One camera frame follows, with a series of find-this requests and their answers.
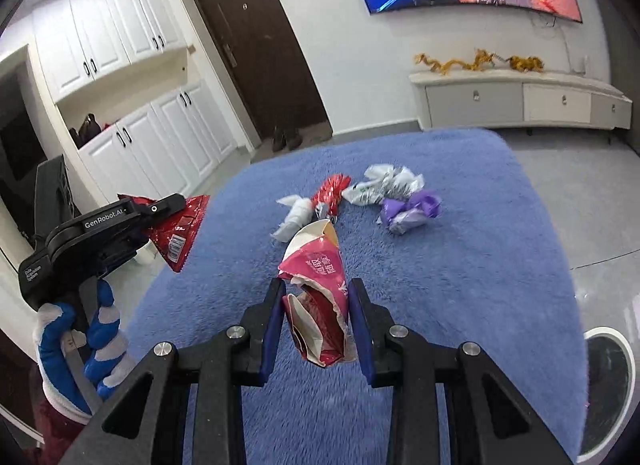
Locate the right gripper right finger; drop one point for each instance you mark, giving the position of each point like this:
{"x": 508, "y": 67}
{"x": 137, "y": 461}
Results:
{"x": 458, "y": 392}

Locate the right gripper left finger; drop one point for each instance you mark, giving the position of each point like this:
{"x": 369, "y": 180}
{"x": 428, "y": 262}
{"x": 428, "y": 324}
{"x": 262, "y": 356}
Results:
{"x": 191, "y": 392}

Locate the pink red snack bag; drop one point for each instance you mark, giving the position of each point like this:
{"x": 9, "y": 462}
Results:
{"x": 318, "y": 313}

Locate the white tissue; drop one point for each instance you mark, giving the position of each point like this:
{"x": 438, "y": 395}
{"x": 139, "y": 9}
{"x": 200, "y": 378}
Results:
{"x": 300, "y": 213}

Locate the white round trash bin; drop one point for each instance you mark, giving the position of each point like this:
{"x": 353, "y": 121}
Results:
{"x": 612, "y": 381}

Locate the blue white gloved left hand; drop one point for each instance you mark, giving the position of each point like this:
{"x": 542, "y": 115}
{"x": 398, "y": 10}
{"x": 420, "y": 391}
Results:
{"x": 99, "y": 355}

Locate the white lower cabinets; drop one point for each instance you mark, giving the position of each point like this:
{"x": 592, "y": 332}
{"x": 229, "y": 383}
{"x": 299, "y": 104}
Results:
{"x": 170, "y": 145}

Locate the white cabinets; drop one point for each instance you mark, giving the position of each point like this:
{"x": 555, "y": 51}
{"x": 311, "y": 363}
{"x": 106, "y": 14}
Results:
{"x": 170, "y": 145}
{"x": 81, "y": 41}

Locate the purple white crumpled wrapper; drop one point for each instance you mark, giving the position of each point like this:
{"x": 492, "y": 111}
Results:
{"x": 400, "y": 217}

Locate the white upper cabinets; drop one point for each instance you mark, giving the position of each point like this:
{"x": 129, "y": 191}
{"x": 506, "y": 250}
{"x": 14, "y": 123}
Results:
{"x": 81, "y": 41}

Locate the pair of dark shoes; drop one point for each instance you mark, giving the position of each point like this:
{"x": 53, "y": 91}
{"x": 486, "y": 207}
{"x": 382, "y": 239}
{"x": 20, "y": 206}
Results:
{"x": 286, "y": 138}

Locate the white silver crumpled wrapper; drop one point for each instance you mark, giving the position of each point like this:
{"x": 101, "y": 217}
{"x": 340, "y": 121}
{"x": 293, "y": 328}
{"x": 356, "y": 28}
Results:
{"x": 384, "y": 181}

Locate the small red foil wrapper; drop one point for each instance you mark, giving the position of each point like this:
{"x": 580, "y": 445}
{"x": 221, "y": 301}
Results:
{"x": 327, "y": 199}

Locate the brown door mat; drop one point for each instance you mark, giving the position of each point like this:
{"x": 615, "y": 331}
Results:
{"x": 312, "y": 136}

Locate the dark brown door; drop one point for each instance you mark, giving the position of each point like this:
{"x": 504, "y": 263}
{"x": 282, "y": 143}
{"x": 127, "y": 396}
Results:
{"x": 257, "y": 43}

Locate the white tv cabinet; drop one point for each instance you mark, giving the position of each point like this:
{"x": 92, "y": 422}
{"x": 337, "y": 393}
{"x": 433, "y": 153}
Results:
{"x": 503, "y": 98}

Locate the golden dragon figurine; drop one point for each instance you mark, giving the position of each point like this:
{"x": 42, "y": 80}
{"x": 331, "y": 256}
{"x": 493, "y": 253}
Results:
{"x": 481, "y": 61}

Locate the golden tiger figurine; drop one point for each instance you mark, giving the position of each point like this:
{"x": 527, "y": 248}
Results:
{"x": 524, "y": 65}

